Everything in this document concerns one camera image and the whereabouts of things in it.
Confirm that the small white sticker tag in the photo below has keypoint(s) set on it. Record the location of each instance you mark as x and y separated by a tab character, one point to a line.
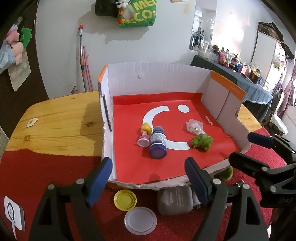
31	122

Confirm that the small pink yellow bottle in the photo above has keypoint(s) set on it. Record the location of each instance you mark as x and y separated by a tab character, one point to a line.
144	139

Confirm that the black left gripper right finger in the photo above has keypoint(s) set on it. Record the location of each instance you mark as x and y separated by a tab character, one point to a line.
245	222

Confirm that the clear small plastic box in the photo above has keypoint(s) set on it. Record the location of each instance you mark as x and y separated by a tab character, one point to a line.
194	126

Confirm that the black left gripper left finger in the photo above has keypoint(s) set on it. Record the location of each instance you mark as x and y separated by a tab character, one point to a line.
61	204

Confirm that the orange white cardboard box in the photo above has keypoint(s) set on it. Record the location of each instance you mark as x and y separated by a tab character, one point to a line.
167	95

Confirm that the green fuzzy scrunchie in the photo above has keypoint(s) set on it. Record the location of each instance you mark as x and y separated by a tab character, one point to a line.
226	174
202	141

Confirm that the green plush toy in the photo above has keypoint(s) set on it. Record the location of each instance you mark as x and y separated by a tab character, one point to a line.
26	36

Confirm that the purple ink bottle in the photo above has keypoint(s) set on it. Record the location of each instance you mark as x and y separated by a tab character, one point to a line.
158	143

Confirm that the dark cloth side table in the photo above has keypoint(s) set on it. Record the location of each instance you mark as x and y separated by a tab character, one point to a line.
256	99

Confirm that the black hanging bag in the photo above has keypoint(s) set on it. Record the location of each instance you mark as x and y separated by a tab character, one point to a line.
106	8

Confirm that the red knitted table cloth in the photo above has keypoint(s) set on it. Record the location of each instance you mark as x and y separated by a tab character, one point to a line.
25	175

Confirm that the grey earbuds case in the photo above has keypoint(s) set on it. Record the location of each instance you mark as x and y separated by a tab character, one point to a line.
176	200

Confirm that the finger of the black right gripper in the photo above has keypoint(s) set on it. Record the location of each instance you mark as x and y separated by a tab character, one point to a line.
283	147
277	186

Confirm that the yellow plastic lid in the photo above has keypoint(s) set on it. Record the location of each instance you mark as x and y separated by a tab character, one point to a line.
125	200

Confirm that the white cabinet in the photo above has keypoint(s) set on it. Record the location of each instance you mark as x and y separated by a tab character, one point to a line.
269	57

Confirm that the white fluffy star clip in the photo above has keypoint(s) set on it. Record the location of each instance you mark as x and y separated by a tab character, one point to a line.
196	201

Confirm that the white small device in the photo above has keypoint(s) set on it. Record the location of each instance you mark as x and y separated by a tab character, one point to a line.
14	214

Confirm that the silver orange broom handle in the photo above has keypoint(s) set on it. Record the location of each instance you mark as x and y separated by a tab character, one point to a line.
82	57

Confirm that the clear round plastic lid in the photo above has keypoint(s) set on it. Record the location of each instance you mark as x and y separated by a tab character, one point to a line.
140	221

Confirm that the pink plush toy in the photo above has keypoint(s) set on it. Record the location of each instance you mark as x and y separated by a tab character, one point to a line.
12	38

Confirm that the green shopping bag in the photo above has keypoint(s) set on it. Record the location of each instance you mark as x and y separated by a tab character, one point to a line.
133	14

